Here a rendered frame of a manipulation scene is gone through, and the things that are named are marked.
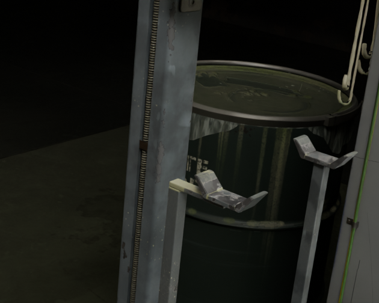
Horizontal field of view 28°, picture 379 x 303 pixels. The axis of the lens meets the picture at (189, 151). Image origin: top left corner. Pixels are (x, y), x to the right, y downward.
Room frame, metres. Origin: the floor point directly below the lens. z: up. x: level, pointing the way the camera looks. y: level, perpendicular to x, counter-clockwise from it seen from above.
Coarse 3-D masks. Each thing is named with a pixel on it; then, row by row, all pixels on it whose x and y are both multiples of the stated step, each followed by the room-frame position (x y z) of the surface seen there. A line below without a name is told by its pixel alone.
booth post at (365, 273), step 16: (368, 80) 1.27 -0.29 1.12; (368, 96) 1.26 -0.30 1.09; (368, 112) 1.26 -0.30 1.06; (368, 128) 1.26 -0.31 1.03; (368, 160) 1.25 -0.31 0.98; (352, 176) 1.26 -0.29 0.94; (368, 176) 1.25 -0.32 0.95; (352, 192) 1.26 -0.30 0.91; (368, 192) 1.24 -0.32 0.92; (352, 208) 1.26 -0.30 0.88; (368, 208) 1.24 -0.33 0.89; (368, 224) 1.24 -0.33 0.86; (368, 240) 1.23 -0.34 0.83; (336, 256) 1.27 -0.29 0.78; (352, 256) 1.25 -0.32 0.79; (368, 256) 1.23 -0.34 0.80; (336, 272) 1.26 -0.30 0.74; (352, 272) 1.24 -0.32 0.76; (368, 272) 1.22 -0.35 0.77; (336, 288) 1.26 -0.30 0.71; (352, 288) 1.24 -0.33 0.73; (368, 288) 1.22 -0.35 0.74
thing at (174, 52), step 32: (160, 0) 0.90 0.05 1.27; (160, 32) 0.90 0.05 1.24; (192, 32) 0.92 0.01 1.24; (160, 64) 0.90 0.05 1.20; (192, 64) 0.93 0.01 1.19; (160, 96) 0.89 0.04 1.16; (192, 96) 0.93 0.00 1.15; (160, 128) 0.89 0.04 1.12; (128, 160) 0.92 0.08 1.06; (160, 160) 0.89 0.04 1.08; (128, 192) 0.92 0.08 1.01; (160, 192) 0.89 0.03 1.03; (128, 224) 0.92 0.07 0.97; (160, 224) 0.90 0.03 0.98; (128, 256) 0.91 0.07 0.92; (160, 256) 0.90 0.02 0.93; (128, 288) 0.91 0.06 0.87
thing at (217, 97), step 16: (208, 80) 2.14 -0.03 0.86; (224, 80) 2.15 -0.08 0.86; (240, 80) 2.17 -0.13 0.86; (256, 80) 2.19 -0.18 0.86; (272, 80) 2.21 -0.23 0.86; (288, 80) 2.22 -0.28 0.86; (304, 80) 2.23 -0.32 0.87; (208, 96) 1.96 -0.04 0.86; (224, 96) 1.98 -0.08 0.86; (240, 96) 1.99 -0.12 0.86; (256, 96) 2.01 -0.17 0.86; (272, 96) 2.02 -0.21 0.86; (288, 96) 2.04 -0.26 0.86; (304, 96) 2.05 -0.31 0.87; (320, 96) 2.08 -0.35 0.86; (336, 96) 2.10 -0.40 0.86; (256, 112) 1.86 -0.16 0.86; (272, 112) 1.87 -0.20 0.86; (288, 112) 1.88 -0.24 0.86; (304, 112) 1.90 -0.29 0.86; (320, 112) 1.92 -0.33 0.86
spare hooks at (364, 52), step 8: (368, 0) 1.33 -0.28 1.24; (360, 8) 1.33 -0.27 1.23; (376, 8) 1.36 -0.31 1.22; (360, 16) 1.33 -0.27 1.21; (376, 16) 1.36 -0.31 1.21; (360, 24) 1.33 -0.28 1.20; (376, 24) 1.36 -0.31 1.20; (360, 40) 1.33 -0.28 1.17; (352, 48) 1.33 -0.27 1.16; (360, 48) 1.33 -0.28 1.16; (352, 56) 1.33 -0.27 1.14; (368, 56) 1.35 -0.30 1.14; (352, 64) 1.33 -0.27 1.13; (360, 64) 1.35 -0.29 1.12; (360, 72) 1.36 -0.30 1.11; (368, 72) 1.36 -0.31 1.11; (344, 80) 1.30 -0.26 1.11; (352, 80) 1.33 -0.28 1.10; (344, 88) 1.30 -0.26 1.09; (352, 88) 1.33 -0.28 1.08; (352, 96) 1.33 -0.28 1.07; (344, 104) 1.32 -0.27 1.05
